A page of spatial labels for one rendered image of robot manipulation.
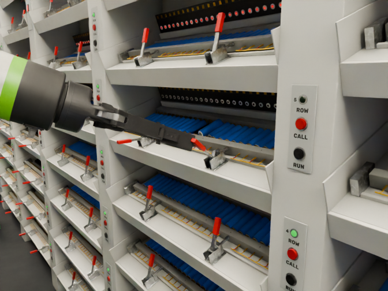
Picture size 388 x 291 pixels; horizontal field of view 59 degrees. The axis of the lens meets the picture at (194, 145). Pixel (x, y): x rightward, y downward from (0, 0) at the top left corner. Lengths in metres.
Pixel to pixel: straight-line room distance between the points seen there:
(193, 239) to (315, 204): 0.38
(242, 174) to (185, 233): 0.27
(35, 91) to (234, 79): 0.31
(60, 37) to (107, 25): 0.71
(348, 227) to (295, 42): 0.26
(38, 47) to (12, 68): 1.17
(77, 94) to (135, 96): 0.55
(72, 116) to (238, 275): 0.42
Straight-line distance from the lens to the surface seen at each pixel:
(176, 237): 0.84
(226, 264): 0.73
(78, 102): 0.53
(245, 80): 0.58
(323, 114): 0.49
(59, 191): 1.76
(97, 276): 1.47
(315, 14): 0.50
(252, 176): 0.61
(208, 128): 0.78
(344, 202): 0.53
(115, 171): 1.07
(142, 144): 0.87
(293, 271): 0.58
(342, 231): 0.52
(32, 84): 0.52
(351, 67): 0.47
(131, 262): 1.14
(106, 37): 1.03
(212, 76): 0.64
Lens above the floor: 1.09
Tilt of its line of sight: 12 degrees down
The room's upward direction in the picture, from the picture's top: straight up
